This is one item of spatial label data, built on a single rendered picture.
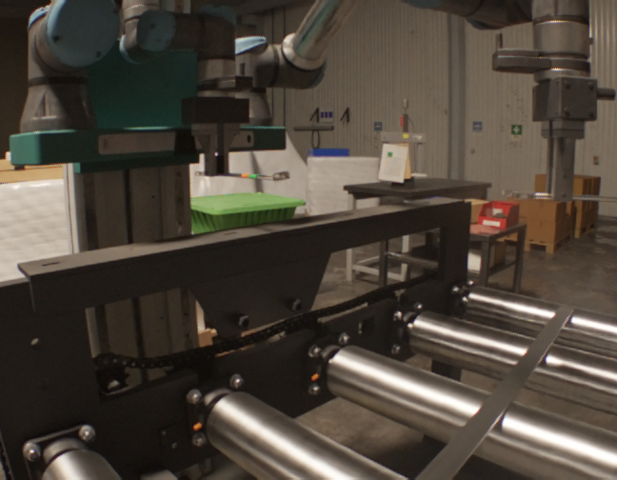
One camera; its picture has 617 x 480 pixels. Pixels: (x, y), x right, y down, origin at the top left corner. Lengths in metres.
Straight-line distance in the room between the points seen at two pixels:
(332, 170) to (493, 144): 5.11
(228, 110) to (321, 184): 6.78
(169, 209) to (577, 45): 1.00
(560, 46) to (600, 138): 10.35
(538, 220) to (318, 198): 3.36
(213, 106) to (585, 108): 0.64
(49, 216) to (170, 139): 3.18
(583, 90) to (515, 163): 10.96
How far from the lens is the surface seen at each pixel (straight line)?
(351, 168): 7.75
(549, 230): 6.50
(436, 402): 0.89
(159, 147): 1.01
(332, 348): 1.07
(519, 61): 0.63
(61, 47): 0.82
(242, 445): 0.80
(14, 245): 4.27
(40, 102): 0.94
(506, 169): 11.66
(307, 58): 1.25
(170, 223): 1.29
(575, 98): 0.61
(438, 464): 0.70
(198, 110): 0.93
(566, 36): 0.65
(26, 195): 4.17
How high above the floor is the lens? 1.34
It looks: 12 degrees down
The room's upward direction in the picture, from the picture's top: straight up
